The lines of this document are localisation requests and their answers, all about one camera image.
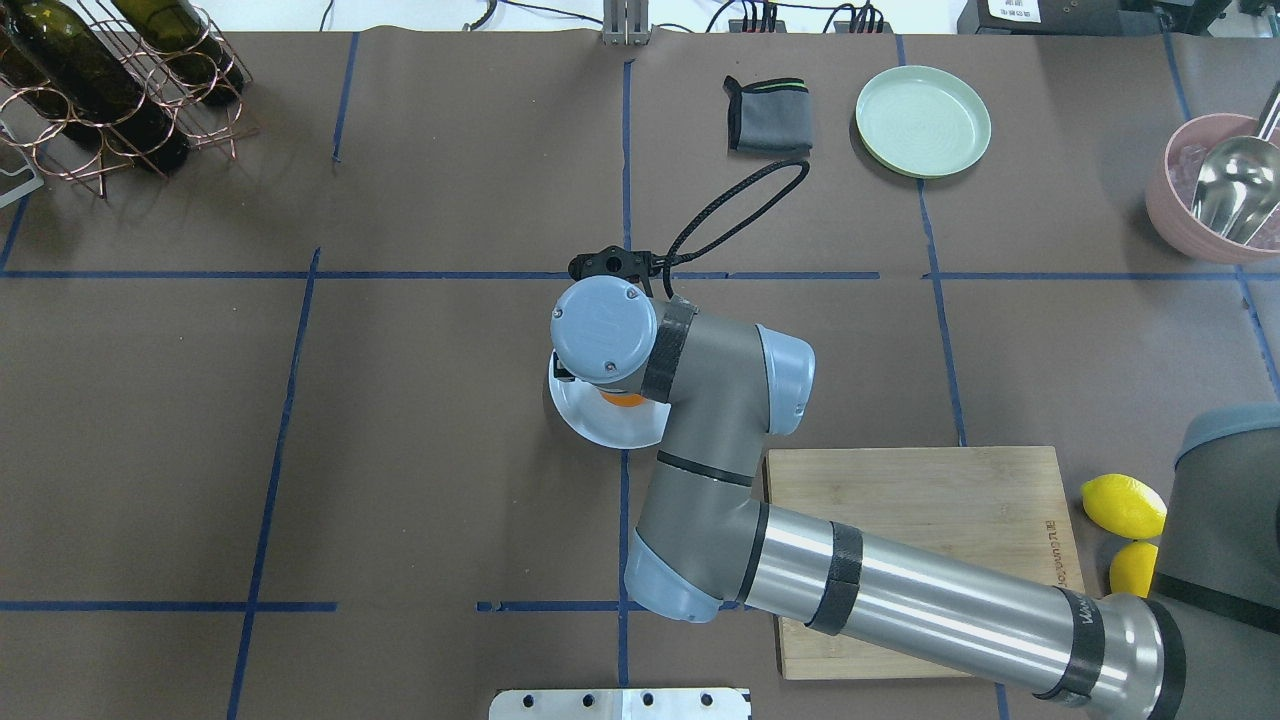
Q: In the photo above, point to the dark green wine bottle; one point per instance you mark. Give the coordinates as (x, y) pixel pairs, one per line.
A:
(84, 69)

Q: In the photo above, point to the light green plate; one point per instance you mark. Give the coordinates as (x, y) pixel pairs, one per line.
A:
(922, 122)

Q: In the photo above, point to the grey folded cloth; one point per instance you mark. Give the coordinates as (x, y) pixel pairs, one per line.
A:
(772, 117)

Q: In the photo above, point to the light blue plate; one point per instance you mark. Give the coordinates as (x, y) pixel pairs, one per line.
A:
(581, 406)

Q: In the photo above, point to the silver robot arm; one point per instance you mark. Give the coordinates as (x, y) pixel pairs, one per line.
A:
(839, 543)

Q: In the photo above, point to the wooden cutting board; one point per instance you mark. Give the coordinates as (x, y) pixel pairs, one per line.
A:
(1002, 508)

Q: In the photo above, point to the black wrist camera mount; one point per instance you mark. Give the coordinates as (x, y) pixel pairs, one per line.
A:
(628, 265)

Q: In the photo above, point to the metal scoop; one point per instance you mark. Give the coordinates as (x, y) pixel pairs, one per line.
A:
(1237, 188)

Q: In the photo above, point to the yellow lemon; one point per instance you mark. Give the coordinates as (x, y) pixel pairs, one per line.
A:
(1124, 506)
(1132, 569)

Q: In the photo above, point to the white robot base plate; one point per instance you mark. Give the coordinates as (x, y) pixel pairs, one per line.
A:
(623, 703)

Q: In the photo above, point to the yellow lemon lower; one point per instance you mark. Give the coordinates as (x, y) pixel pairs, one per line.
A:
(1132, 569)

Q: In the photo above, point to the yellow lemon upper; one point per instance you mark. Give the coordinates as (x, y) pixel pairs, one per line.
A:
(1124, 506)

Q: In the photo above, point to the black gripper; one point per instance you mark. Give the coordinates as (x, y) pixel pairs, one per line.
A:
(563, 371)

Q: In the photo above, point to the pink bowl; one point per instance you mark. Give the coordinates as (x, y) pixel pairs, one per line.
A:
(1171, 185)

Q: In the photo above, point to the aluminium frame post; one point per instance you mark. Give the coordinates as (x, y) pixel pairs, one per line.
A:
(626, 23)

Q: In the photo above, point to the copper wire bottle rack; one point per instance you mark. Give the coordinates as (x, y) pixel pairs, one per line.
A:
(41, 127)

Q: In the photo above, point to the orange fruit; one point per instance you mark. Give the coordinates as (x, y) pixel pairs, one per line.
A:
(623, 399)

